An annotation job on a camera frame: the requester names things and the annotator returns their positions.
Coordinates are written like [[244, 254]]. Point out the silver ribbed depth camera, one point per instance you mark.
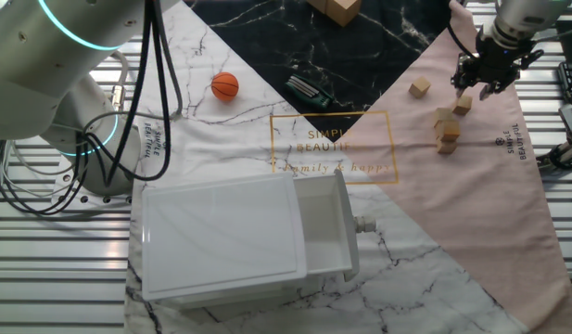
[[571, 123]]

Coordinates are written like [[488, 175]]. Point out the black flat panel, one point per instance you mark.
[[570, 46]]

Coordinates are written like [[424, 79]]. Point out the small wooden cube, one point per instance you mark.
[[442, 114], [447, 147], [419, 87], [448, 130], [462, 106]]

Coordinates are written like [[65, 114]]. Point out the orange mini basketball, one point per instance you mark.
[[224, 87]]

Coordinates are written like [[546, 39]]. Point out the white drawer cabinet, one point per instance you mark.
[[220, 232]]

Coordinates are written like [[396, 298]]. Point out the marble and pink tablecloth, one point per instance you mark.
[[475, 232]]

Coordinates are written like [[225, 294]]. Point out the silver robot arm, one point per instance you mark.
[[100, 148]]

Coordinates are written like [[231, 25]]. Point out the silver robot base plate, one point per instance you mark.
[[95, 199]]

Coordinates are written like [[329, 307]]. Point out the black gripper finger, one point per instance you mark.
[[487, 90], [459, 81]]

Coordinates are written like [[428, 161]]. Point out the white drawer with knob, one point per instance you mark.
[[322, 222]]

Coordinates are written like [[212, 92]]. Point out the large wooden block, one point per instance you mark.
[[316, 3], [343, 9]]

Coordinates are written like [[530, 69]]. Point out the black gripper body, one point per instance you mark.
[[494, 62]]

